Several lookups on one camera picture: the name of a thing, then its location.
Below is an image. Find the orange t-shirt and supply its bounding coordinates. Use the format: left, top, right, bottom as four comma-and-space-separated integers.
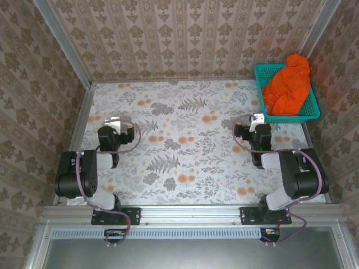
261, 52, 311, 116

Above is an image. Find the teal plastic basket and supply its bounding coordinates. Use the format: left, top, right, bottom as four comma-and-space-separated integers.
254, 63, 321, 124

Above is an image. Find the floral patterned table cover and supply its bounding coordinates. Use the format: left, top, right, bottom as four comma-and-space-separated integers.
67, 80, 328, 206

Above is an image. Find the grey metal panel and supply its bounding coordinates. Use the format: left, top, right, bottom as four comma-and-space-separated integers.
42, 239, 348, 269

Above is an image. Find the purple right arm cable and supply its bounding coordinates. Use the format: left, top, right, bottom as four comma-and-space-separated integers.
232, 113, 323, 247

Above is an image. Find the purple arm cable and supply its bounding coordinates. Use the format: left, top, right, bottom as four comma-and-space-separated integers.
232, 113, 323, 247
75, 119, 144, 249

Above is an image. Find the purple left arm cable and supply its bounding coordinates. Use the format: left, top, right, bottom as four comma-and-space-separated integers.
75, 119, 144, 249

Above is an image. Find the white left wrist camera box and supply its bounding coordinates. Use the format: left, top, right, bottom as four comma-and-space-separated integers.
104, 117, 122, 132

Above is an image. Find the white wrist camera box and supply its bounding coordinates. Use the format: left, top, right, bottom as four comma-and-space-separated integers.
251, 113, 266, 132
104, 117, 122, 132

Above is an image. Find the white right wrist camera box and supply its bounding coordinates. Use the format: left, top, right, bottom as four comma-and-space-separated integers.
251, 113, 266, 132

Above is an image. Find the aluminium side rail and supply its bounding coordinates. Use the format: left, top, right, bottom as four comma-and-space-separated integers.
52, 83, 96, 207
301, 123, 333, 205

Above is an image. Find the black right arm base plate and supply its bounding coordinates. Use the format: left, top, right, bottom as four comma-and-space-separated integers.
240, 206, 292, 226

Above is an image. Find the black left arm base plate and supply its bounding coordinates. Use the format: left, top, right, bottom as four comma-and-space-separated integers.
91, 206, 141, 226

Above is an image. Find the aluminium mounting rail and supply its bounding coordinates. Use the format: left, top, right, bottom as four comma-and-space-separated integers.
42, 204, 344, 225

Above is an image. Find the aluminium frame post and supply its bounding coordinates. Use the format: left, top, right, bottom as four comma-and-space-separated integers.
301, 0, 342, 59
32, 0, 93, 87

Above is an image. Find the grey slotted cable duct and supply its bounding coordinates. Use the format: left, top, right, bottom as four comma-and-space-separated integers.
52, 227, 281, 240

